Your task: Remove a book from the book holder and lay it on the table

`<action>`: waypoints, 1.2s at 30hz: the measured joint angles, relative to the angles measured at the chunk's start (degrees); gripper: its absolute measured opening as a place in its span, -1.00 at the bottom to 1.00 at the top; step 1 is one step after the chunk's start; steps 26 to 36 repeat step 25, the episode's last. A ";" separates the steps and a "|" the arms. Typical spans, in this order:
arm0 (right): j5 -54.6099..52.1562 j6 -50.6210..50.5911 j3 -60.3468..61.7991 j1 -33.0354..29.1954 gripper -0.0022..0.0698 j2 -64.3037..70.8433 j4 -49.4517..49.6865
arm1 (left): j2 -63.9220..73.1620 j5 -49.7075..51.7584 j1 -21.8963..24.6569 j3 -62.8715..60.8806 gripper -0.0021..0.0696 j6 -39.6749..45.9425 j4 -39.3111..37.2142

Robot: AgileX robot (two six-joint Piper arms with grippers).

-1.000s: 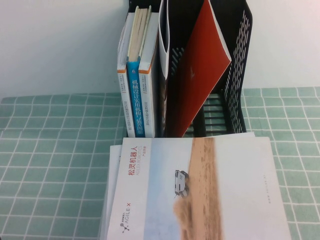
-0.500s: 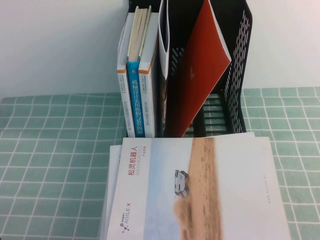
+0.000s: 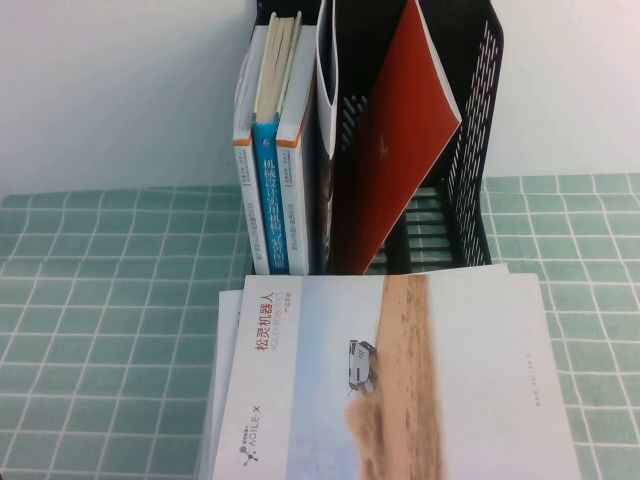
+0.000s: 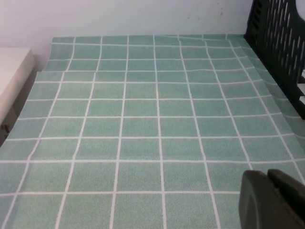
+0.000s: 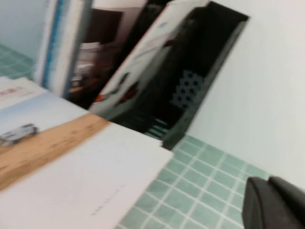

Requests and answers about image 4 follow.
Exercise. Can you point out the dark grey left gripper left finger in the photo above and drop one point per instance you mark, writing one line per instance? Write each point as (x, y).
(259, 205)

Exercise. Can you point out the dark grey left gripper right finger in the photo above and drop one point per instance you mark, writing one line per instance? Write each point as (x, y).
(293, 202)

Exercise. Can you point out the black perforated book holder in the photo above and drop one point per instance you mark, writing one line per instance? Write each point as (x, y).
(269, 47)

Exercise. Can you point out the green checked tablecloth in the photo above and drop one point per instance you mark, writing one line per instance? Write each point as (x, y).
(143, 119)

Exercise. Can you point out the white side cabinet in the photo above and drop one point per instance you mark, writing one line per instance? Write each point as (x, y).
(12, 71)

